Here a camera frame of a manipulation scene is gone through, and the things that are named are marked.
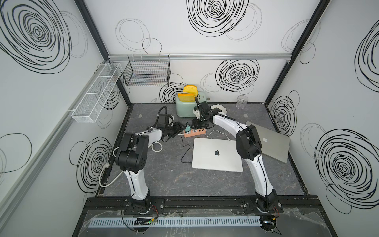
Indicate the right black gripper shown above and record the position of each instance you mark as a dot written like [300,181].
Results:
[195,125]

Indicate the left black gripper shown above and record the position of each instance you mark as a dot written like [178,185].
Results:
[177,128]

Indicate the pink power strip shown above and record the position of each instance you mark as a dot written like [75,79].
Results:
[195,132]

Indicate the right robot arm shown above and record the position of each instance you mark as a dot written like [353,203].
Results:
[249,148]

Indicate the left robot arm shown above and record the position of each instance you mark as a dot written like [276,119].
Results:
[131,157]

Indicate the silver laptop centre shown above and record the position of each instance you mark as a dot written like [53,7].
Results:
[216,154]

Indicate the grey laptop right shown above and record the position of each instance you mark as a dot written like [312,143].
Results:
[274,144]

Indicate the white scalloped bowl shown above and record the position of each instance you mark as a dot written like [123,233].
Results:
[220,107]

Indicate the mint green toaster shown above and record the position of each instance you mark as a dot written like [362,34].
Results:
[185,109]

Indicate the front yellow toast slice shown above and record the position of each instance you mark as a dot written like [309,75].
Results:
[186,97]

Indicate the yellow toast slice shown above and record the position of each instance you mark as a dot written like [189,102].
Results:
[191,89]
[186,97]

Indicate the rear yellow toast slice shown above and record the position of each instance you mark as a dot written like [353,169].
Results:
[191,89]

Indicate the clear drinking glass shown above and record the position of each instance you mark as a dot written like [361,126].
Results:
[242,100]

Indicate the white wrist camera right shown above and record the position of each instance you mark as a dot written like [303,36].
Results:
[196,112]

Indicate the black wire basket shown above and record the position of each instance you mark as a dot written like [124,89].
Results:
[147,70]

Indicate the white wire shelf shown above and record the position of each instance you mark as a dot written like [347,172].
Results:
[100,88]

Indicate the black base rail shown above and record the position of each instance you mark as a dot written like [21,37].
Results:
[163,204]

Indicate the grey slotted cable duct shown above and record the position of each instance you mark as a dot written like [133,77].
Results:
[131,222]

